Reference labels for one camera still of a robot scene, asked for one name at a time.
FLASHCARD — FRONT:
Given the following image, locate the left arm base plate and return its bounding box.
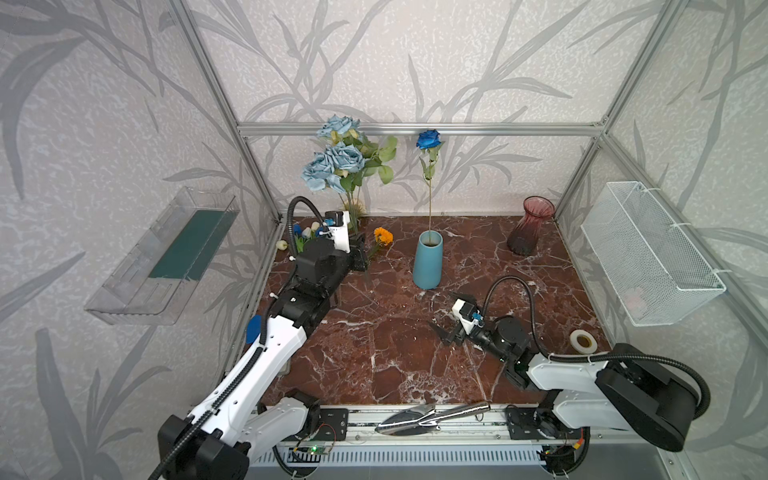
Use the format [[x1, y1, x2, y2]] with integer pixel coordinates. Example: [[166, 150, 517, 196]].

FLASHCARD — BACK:
[[284, 407, 350, 442]]

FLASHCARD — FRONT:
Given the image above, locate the red glass vase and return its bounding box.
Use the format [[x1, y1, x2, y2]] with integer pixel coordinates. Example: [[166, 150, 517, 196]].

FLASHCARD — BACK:
[[507, 196, 556, 256]]

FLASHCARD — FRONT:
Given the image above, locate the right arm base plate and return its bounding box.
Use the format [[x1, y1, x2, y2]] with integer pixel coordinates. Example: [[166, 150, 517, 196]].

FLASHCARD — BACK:
[[504, 405, 581, 442]]

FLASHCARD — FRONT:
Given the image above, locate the white tape roll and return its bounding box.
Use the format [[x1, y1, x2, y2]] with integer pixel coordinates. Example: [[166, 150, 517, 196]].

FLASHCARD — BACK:
[[569, 329, 598, 355]]

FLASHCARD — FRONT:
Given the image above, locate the silver metal trowel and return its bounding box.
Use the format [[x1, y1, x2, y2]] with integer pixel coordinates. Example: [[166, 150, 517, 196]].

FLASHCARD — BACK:
[[374, 402, 491, 436]]

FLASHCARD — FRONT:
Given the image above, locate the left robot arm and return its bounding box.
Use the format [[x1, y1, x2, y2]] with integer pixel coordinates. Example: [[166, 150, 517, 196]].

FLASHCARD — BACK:
[[150, 196, 366, 479]]

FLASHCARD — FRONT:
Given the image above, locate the teal cylindrical vase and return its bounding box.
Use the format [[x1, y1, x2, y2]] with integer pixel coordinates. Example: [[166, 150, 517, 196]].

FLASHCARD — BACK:
[[413, 230, 444, 290]]

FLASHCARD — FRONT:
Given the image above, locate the blue hand shovel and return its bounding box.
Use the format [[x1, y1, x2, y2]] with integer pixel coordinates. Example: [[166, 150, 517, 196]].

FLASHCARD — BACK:
[[245, 315, 262, 345]]

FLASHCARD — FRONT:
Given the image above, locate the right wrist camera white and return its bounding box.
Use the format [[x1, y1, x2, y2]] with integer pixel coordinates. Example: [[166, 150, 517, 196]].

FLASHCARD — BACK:
[[451, 299, 484, 336]]

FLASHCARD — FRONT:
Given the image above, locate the white wire mesh basket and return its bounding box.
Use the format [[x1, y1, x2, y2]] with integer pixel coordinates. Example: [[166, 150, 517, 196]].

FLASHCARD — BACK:
[[581, 181, 727, 327]]

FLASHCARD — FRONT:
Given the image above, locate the clear plastic wall shelf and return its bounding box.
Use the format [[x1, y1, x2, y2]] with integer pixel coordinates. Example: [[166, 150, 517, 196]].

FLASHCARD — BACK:
[[85, 187, 240, 326]]

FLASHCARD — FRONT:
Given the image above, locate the dark blue rose stem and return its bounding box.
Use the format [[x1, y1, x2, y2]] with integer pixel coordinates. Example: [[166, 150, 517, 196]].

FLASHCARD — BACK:
[[416, 129, 443, 247]]

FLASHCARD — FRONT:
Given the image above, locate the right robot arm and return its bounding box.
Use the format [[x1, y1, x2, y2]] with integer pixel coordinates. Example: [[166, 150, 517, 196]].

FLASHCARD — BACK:
[[432, 275, 712, 452]]

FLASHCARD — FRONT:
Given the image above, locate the light blue rose bouquet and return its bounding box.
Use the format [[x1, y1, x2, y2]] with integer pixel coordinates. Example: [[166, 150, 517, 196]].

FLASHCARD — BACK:
[[301, 115, 398, 233]]

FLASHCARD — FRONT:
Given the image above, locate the tulip bunch multicoloured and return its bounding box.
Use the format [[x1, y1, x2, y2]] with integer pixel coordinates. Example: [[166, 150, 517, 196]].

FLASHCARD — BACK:
[[275, 222, 329, 254]]

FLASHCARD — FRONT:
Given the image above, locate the orange marigold flower stem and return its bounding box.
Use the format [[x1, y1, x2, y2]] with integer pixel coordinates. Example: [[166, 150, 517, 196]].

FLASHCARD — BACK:
[[369, 227, 394, 259]]

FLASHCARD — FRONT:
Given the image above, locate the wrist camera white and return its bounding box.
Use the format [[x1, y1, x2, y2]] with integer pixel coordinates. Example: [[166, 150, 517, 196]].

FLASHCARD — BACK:
[[451, 299, 484, 336], [324, 210, 351, 253]]

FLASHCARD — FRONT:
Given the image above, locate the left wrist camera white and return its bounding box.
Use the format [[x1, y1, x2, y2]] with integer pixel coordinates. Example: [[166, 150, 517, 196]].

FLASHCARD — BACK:
[[324, 210, 351, 253]]

